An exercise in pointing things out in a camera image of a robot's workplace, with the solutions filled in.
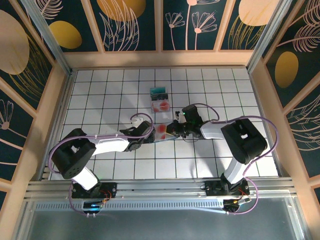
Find blue card holder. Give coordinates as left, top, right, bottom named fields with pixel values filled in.
left=149, top=123, right=181, bottom=145

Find floral panel pink flowers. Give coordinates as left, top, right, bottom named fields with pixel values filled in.
left=162, top=0, right=227, bottom=51

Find grey metal front plate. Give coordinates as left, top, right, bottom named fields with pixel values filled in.
left=14, top=198, right=310, bottom=240

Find floral panel orange disc leaves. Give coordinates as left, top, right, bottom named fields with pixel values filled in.
left=89, top=0, right=157, bottom=52

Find floral panel pale fern leaves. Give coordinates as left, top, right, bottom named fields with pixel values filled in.
left=286, top=99, right=320, bottom=179

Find floral panel small yellow oval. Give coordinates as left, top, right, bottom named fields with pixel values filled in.
left=33, top=0, right=99, bottom=53

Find floral panel single pink flower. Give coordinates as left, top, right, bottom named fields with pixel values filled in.
left=0, top=87, right=35, bottom=182

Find floral panel yellow oval fern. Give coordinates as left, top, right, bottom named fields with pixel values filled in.
left=262, top=0, right=320, bottom=109

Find floral panel large peach disc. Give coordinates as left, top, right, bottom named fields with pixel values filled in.
left=0, top=0, right=55, bottom=111

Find aluminium mounting rail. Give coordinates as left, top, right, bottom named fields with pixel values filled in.
left=24, top=177, right=297, bottom=201

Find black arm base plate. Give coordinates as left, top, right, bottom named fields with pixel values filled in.
left=204, top=180, right=251, bottom=198
left=71, top=181, right=118, bottom=200

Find perforated metal cable duct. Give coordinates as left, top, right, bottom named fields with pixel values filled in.
left=34, top=201, right=226, bottom=213

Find aluminium table side rail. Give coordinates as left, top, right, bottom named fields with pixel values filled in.
left=38, top=71, right=76, bottom=181

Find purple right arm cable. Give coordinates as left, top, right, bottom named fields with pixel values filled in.
left=188, top=102, right=279, bottom=216

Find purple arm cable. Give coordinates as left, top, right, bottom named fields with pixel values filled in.
left=188, top=102, right=279, bottom=216
left=48, top=112, right=155, bottom=217

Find small wired circuit board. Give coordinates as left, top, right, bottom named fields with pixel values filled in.
left=82, top=198, right=112, bottom=215
left=223, top=197, right=252, bottom=215

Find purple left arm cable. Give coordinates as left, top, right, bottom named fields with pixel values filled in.
left=48, top=112, right=155, bottom=217

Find aluminium frame post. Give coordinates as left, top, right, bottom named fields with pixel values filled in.
left=246, top=0, right=296, bottom=73
left=19, top=0, right=73, bottom=76

